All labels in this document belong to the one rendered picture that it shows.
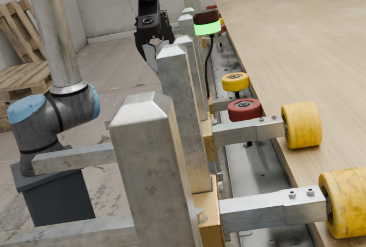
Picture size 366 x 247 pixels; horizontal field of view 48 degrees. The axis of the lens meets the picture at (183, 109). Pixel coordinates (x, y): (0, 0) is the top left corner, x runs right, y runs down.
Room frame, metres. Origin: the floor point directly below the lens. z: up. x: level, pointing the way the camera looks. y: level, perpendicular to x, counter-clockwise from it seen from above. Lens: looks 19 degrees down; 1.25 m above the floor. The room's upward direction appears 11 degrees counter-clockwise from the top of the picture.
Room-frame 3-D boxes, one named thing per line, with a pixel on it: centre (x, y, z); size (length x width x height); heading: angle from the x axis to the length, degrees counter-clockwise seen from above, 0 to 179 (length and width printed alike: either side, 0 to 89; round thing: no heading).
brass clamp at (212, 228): (0.46, 0.00, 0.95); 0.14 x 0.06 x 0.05; 174
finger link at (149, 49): (0.98, 0.05, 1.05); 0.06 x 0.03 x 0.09; 175
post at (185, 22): (0.98, -0.05, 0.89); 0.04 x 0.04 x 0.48; 84
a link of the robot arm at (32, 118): (1.54, 0.57, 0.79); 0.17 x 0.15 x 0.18; 122
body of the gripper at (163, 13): (0.99, 0.03, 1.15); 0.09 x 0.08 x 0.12; 175
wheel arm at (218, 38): (2.19, -0.07, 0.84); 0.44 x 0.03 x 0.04; 84
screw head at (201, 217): (0.41, 0.01, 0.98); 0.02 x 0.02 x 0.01
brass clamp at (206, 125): (0.71, -0.02, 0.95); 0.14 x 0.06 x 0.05; 174
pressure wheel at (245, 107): (0.93, -0.15, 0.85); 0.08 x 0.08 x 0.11
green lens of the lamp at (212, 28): (0.98, -0.09, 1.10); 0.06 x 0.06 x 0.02
